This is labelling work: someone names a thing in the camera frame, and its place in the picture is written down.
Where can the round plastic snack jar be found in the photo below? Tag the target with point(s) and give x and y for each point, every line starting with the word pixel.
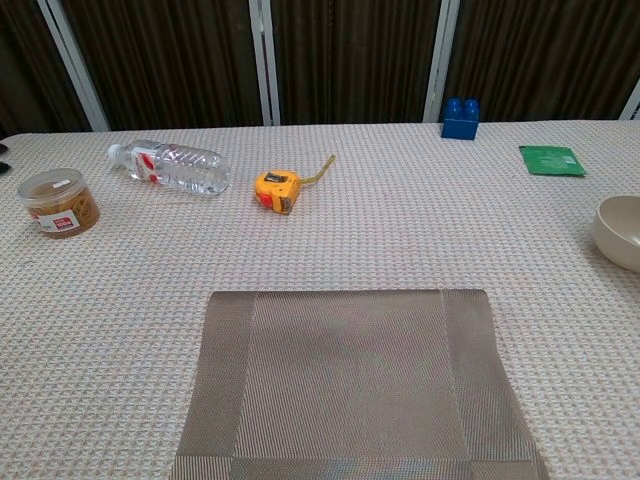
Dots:
pixel 60 210

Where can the green foil packet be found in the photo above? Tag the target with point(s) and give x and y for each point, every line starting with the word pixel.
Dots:
pixel 550 160

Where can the blue toy building brick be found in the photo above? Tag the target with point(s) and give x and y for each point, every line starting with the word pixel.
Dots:
pixel 457 127

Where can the dark pleated screen panel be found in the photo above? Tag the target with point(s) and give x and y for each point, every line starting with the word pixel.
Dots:
pixel 165 60
pixel 350 60
pixel 25 60
pixel 540 60

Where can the yellow tape measure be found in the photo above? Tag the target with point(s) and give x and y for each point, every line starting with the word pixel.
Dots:
pixel 277 187

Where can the brown woven placemat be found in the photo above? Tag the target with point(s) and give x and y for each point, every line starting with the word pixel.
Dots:
pixel 350 375

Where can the white screen frame post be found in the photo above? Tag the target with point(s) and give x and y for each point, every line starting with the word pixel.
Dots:
pixel 260 60
pixel 73 70
pixel 440 60
pixel 632 105

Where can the cream round bowl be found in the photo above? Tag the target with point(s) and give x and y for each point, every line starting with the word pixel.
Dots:
pixel 620 235

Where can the beige woven tablecloth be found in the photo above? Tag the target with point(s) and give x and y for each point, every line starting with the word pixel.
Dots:
pixel 400 240

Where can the clear plastic water bottle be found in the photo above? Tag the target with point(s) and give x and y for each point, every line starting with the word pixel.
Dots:
pixel 185 170

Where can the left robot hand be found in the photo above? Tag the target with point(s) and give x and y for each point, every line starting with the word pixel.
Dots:
pixel 3 166

